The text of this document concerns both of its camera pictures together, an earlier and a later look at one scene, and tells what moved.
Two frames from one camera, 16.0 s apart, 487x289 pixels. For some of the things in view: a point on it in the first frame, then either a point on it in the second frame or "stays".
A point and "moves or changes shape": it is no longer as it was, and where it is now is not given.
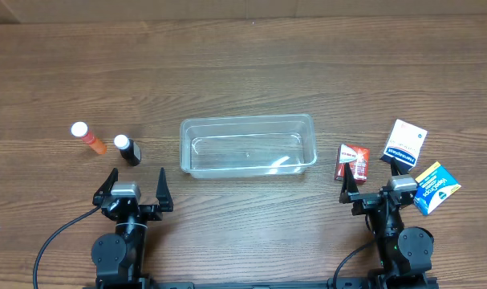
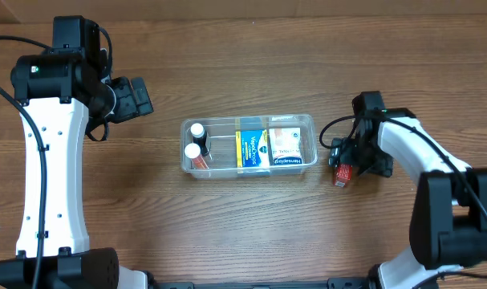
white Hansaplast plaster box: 405,142 moves or changes shape
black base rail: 359,282 stays
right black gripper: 371,201 -> 355,161
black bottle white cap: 129,149 -> 197,131
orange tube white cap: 80,129 -> 192,152
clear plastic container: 248,147 stays
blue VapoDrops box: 435,186 moves or changes shape
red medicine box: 359,159 moves or changes shape
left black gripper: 145,209 -> 127,100
